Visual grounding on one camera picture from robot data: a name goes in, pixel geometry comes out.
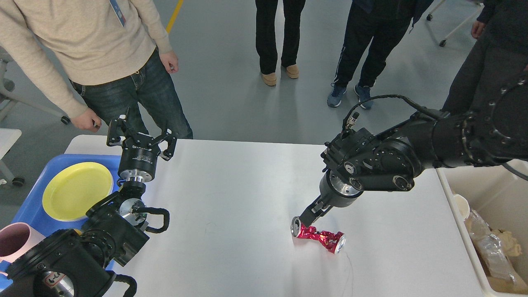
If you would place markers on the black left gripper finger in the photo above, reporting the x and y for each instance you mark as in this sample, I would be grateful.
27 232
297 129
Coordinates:
121 132
168 137

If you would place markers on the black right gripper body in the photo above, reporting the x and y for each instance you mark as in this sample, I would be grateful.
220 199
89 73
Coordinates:
336 193

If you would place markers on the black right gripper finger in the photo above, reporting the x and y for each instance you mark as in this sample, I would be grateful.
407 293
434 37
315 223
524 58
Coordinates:
317 209

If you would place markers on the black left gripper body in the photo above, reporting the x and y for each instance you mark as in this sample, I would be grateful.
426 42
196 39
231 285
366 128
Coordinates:
138 163

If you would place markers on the crushed red soda can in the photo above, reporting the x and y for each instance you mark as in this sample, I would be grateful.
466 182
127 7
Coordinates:
333 242

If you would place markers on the yellow plastic plate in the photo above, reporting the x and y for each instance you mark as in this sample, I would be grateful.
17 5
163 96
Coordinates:
74 190

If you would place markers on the white paper cup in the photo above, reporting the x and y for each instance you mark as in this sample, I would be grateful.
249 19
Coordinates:
462 205

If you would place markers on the silver foil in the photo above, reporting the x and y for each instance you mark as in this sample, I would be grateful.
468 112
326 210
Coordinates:
485 242

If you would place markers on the brown paper ball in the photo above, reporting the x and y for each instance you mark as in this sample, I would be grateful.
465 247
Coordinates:
508 242

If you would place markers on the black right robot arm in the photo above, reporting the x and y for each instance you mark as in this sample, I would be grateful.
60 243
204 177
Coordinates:
490 134

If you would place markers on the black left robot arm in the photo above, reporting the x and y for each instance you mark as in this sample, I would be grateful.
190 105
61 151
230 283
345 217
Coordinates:
73 263

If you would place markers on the person in beige sweater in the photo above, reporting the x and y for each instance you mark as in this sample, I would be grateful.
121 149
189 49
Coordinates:
78 54

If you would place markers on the white side table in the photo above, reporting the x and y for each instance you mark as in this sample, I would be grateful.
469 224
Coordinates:
8 138

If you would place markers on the blue plastic tray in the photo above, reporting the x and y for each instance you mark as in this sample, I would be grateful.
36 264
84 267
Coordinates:
32 212

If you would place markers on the blue id badge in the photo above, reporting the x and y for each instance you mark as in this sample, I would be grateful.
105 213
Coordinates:
117 10

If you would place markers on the pink ribbed mug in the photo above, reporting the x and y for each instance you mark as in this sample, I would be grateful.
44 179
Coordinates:
16 239

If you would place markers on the white plastic bin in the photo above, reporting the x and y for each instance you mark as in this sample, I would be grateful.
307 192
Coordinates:
500 197

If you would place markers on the person in striped track pants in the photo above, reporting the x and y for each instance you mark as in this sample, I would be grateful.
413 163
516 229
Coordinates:
374 27

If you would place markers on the white office chair right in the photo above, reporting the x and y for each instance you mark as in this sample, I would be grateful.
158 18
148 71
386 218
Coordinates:
446 18

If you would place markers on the brown paper in bin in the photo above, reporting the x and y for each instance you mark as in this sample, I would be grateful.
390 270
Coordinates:
504 278

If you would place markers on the person in dark grey clothes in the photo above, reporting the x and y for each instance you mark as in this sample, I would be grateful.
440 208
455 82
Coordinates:
499 53

